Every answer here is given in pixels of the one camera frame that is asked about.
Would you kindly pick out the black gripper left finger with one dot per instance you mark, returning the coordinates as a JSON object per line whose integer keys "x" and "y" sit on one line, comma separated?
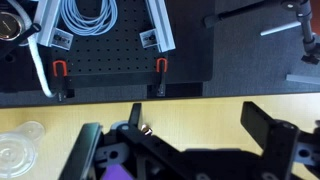
{"x": 80, "y": 162}

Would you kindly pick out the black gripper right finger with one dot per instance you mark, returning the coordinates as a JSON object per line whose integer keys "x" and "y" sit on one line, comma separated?
{"x": 278, "y": 140}

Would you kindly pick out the clear plastic cup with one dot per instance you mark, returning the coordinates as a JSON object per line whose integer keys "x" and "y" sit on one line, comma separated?
{"x": 19, "y": 149}

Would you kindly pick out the small metal binder clip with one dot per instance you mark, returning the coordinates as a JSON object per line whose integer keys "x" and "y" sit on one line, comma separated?
{"x": 147, "y": 130}

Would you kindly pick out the left orange black clamp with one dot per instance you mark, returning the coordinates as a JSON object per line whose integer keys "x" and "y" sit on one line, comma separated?
{"x": 60, "y": 81}

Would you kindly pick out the orange black clamp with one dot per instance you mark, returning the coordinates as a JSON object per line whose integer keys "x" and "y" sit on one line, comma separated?
{"x": 158, "y": 86}
{"x": 60, "y": 81}

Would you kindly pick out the black perforated breadboard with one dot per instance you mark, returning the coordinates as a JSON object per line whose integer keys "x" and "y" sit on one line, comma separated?
{"x": 118, "y": 58}

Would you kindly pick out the black tripod stand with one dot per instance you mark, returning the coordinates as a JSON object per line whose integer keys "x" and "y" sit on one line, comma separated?
{"x": 303, "y": 13}

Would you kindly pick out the right orange black clamp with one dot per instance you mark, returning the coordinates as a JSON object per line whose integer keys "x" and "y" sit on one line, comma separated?
{"x": 158, "y": 86}

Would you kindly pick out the round black silver device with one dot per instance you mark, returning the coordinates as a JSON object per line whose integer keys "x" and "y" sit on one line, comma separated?
{"x": 11, "y": 26}

